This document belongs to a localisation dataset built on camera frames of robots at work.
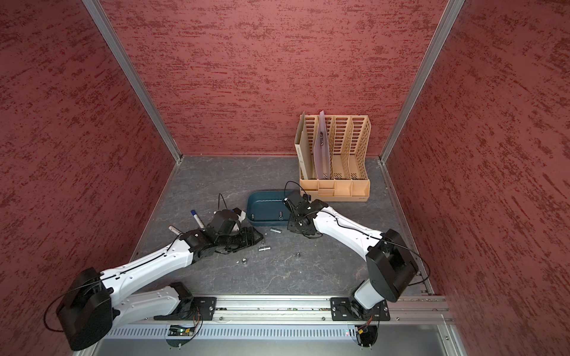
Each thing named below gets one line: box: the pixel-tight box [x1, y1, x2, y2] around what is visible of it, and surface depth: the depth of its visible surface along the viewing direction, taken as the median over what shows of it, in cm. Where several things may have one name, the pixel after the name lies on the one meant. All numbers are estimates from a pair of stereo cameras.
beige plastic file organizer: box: [299, 114, 372, 203], surface depth 106 cm
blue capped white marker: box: [190, 209, 206, 229], surface depth 97 cm
